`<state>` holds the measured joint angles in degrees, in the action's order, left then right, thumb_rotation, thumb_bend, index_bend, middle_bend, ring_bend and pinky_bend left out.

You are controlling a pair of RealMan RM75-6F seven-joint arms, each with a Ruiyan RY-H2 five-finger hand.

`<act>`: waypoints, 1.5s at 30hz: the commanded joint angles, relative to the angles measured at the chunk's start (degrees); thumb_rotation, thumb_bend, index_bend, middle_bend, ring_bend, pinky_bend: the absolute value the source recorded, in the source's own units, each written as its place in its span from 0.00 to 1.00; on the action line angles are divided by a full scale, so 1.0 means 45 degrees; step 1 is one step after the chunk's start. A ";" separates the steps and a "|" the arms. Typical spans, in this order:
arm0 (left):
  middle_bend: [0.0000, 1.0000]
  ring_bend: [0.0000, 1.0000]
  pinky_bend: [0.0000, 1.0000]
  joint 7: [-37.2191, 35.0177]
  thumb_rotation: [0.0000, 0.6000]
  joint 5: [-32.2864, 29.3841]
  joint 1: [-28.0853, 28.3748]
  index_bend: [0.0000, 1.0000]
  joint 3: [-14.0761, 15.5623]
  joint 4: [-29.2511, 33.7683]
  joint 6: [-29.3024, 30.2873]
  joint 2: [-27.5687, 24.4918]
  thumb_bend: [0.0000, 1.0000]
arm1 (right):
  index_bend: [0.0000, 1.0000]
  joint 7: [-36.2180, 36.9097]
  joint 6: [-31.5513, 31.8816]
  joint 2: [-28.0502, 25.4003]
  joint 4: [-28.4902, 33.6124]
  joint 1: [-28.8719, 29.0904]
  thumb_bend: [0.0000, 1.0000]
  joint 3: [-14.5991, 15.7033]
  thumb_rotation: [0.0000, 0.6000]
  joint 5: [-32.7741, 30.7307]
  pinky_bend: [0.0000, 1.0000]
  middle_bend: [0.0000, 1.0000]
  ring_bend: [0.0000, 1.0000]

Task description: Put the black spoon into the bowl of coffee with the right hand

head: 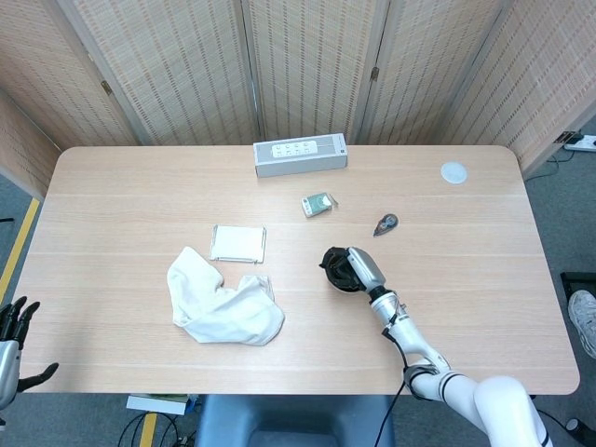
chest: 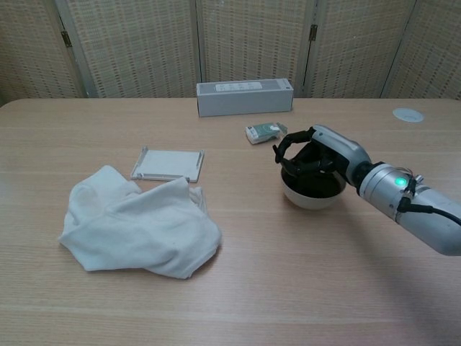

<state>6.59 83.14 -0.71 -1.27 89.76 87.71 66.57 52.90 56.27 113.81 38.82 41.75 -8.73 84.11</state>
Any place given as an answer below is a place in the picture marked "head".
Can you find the correction tape dispenser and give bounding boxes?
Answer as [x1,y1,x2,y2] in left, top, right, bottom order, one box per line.
[372,212,400,237]

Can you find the white floor power strip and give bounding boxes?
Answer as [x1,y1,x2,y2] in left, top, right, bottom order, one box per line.
[563,133,596,153]

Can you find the crumpled white cloth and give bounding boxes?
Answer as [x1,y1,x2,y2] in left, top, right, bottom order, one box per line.
[167,246,286,348]

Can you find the black metal frame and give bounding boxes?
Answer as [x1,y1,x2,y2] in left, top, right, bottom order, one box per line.
[560,272,596,299]

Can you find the grey rectangular speaker box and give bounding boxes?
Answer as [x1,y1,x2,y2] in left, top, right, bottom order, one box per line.
[252,131,349,179]

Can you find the green white tissue packet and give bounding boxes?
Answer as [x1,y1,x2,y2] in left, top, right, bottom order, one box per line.
[300,192,340,219]

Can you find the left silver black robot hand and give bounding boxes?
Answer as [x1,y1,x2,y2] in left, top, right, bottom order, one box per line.
[0,296,61,411]

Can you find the white sneaker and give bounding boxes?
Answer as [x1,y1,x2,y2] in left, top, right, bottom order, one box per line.
[567,290,596,360]

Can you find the woven folding screen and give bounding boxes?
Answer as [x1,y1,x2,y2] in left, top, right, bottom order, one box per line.
[0,0,596,196]

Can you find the white bowl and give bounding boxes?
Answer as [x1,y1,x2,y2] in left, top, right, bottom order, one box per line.
[325,249,369,296]

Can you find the white square plastic tray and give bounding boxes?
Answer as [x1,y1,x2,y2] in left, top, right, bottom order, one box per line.
[209,224,268,265]

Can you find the dark blue chair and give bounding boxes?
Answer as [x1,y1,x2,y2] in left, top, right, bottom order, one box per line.
[194,394,396,447]

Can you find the black floor cables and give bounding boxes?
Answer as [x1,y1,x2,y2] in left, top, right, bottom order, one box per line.
[118,409,196,447]

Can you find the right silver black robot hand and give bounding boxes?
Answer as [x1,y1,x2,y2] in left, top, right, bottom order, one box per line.
[318,246,387,295]

